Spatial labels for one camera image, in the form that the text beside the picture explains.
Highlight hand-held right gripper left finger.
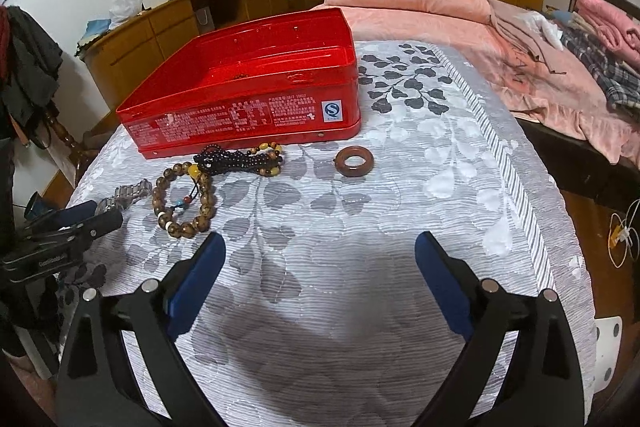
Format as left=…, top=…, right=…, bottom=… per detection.
left=54, top=232, right=227, bottom=427

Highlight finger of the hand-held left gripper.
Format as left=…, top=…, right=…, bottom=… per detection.
left=27, top=209, right=124, bottom=253
left=20, top=201, right=98, bottom=235

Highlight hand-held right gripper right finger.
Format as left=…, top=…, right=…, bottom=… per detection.
left=414, top=231, right=587, bottom=427

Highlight silver wrist watch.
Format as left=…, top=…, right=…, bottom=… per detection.
left=95, top=179, right=153, bottom=215

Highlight brown wooden bead bracelet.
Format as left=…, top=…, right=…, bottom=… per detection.
left=151, top=161, right=217, bottom=235

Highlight dark bead bracelet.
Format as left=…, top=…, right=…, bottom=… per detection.
left=192, top=146, right=286, bottom=172

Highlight light brown bead bracelet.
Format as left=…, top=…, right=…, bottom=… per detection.
left=250, top=141, right=287, bottom=175

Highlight brown stone ring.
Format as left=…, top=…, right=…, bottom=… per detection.
left=335, top=147, right=372, bottom=178

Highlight red tin box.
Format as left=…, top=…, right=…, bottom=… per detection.
left=115, top=7, right=362, bottom=160

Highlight wooden coat rack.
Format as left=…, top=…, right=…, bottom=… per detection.
left=42, top=102, right=96, bottom=168

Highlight dark jackets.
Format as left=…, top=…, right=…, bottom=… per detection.
left=0, top=4, right=63, bottom=142

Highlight blue cloth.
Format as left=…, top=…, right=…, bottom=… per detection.
left=75, top=19, right=113, bottom=55

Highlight red garment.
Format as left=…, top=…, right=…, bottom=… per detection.
left=0, top=7, right=11, bottom=72

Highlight wooden desk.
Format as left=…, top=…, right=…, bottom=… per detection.
left=75, top=0, right=291, bottom=132

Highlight pink bed sheet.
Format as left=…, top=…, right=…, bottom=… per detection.
left=310, top=2, right=640, bottom=165

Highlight white plastic bag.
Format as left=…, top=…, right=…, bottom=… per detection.
left=109, top=0, right=143, bottom=28

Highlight beige garment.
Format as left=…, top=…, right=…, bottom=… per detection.
left=487, top=0, right=566, bottom=75

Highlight plaid folded clothes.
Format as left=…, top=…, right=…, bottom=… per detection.
left=560, top=24, right=640, bottom=112

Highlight white cloth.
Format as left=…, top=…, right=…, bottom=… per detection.
left=530, top=12, right=566, bottom=52

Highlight pink folded garment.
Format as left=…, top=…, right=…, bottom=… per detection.
left=571, top=0, right=640, bottom=52

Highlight dark wooden bed frame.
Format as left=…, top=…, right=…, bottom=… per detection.
left=515, top=0, right=640, bottom=212

